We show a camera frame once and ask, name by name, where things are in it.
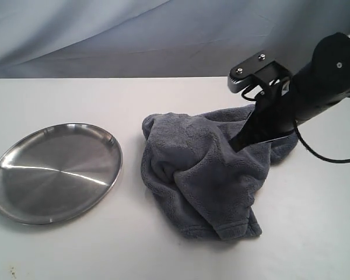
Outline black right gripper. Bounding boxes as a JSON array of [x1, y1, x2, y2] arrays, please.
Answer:
[[229, 65, 324, 152]]

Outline grey fleece towel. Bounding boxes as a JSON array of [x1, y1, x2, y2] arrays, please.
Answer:
[[141, 105, 298, 240]]

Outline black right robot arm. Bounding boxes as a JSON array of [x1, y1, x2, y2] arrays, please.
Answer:
[[228, 33, 350, 152]]

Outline round stainless steel plate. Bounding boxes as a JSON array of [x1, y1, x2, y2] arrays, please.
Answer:
[[0, 123, 123, 225]]

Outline grey-blue backdrop cloth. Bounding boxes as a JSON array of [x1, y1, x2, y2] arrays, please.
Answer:
[[0, 1, 350, 78]]

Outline black cable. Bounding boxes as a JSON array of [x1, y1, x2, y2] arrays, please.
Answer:
[[240, 87, 350, 163]]

